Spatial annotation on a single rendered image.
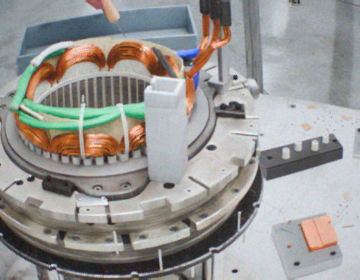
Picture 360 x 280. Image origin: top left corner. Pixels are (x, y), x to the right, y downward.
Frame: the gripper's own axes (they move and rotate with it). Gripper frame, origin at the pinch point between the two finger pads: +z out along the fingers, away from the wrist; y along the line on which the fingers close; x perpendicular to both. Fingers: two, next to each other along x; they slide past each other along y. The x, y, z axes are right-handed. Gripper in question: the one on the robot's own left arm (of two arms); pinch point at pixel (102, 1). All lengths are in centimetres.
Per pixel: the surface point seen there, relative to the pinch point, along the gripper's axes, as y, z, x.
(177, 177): -29.5, 4.4, -28.2
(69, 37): -0.1, 5.1, 9.3
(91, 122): -30.5, -2.6, -22.7
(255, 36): 114, 79, 67
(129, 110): -27.6, -1.6, -24.8
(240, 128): -19.4, 7.4, -28.2
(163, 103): -28.3, -2.6, -29.7
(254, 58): 112, 86, 70
